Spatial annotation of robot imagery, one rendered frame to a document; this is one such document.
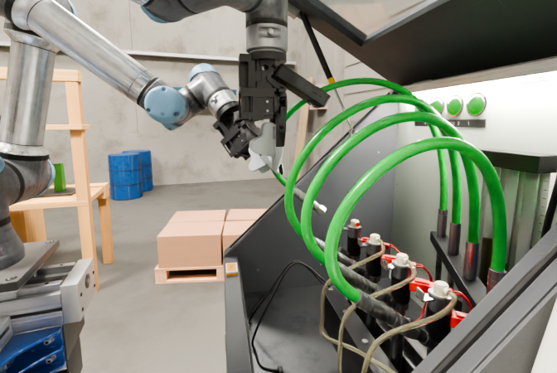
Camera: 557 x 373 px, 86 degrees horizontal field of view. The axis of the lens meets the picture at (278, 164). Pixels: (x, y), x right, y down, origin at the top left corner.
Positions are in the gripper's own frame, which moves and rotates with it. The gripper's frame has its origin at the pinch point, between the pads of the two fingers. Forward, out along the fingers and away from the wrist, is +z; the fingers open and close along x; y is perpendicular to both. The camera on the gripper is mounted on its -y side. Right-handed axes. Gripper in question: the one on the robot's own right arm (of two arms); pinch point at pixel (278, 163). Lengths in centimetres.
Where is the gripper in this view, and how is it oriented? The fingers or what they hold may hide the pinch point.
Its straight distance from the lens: 57.2
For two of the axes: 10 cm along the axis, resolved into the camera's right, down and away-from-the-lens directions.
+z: 0.0, 9.9, 1.4
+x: 1.9, 1.4, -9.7
